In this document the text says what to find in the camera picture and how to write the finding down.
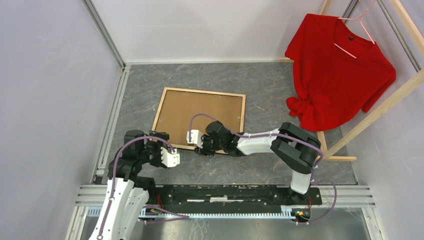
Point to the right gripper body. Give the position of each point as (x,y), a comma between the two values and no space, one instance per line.
(209,146)

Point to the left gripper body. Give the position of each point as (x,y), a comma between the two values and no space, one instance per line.
(152,152)

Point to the brown frame backing board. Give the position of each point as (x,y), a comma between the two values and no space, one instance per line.
(198,114)

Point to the black wooden picture frame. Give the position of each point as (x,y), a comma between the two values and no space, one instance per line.
(198,116)

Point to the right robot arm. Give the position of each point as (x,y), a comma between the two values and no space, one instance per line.
(299,150)

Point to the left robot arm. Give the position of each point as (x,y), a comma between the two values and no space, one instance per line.
(127,192)

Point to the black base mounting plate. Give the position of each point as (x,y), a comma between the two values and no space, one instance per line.
(230,199)

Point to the wooden clothes rack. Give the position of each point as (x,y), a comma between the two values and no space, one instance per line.
(403,91)

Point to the red t-shirt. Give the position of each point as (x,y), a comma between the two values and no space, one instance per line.
(336,73)

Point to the pink clothes hanger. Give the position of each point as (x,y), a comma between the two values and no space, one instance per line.
(359,30)

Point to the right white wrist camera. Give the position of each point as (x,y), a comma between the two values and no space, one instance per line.
(194,138)

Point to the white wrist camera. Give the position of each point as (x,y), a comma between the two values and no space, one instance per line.
(194,138)
(170,157)

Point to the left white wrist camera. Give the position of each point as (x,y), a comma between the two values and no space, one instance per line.
(170,157)

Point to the white slotted cable duct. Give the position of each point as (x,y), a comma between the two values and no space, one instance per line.
(285,213)

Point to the aluminium rail frame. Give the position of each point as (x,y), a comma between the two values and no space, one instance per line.
(92,196)

